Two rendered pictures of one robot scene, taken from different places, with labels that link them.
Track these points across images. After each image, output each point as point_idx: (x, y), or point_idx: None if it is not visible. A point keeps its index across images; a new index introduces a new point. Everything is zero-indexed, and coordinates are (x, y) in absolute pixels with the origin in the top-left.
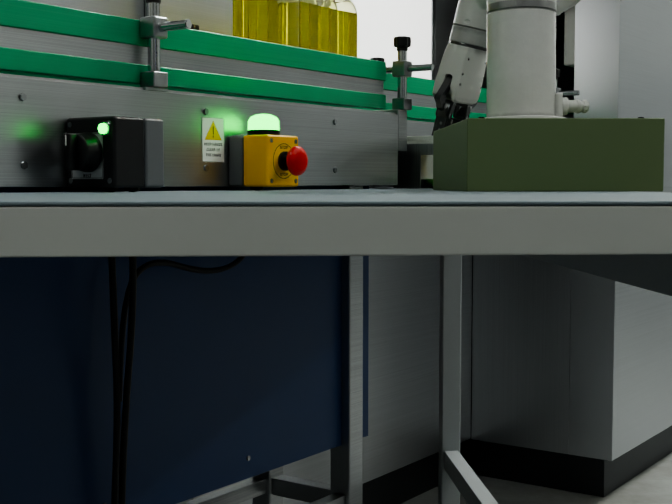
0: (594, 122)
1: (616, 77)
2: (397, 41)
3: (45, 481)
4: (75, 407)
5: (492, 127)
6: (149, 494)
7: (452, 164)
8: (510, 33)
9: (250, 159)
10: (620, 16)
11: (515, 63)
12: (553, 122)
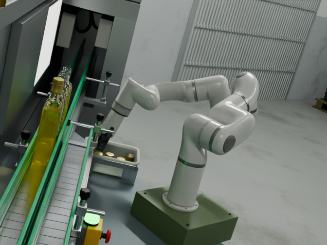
0: (221, 222)
1: (124, 67)
2: (99, 117)
3: None
4: None
5: (193, 231)
6: None
7: (161, 228)
8: (192, 176)
9: (89, 238)
10: (131, 41)
11: (190, 188)
12: (210, 225)
